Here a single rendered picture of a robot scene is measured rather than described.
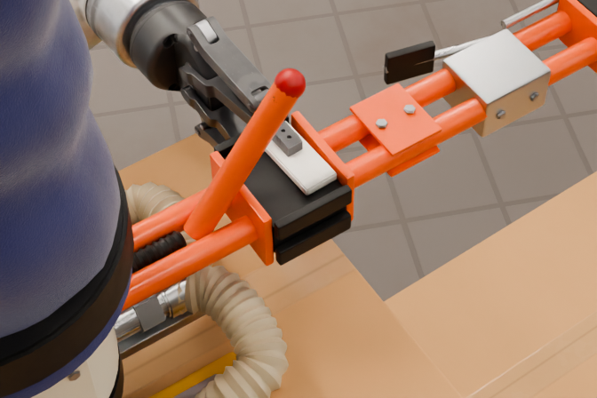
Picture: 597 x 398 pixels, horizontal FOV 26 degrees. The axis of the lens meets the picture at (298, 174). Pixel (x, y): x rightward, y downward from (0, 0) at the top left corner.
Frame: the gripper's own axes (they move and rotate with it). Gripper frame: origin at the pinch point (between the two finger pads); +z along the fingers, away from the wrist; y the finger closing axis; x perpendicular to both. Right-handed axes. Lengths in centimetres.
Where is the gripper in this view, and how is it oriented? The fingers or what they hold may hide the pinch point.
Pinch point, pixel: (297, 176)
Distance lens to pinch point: 103.9
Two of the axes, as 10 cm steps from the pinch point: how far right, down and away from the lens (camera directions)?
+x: -8.1, 4.5, -3.8
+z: 5.8, 6.2, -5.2
